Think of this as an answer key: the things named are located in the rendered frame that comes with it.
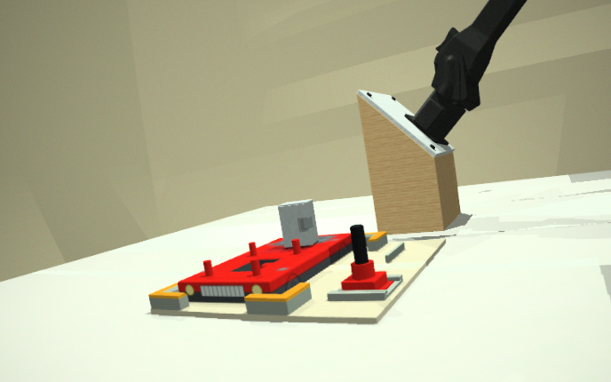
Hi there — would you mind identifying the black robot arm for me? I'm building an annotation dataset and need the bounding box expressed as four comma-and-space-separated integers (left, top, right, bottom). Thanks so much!
404, 0, 527, 145

